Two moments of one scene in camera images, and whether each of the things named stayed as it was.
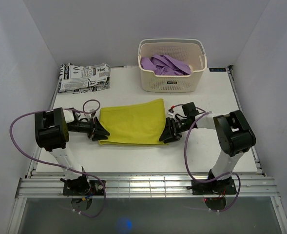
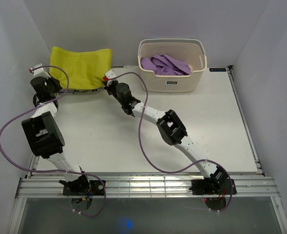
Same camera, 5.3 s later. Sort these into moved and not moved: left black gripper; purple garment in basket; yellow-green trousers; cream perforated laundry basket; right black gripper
Moved: right black gripper; yellow-green trousers; left black gripper
Not moved: cream perforated laundry basket; purple garment in basket
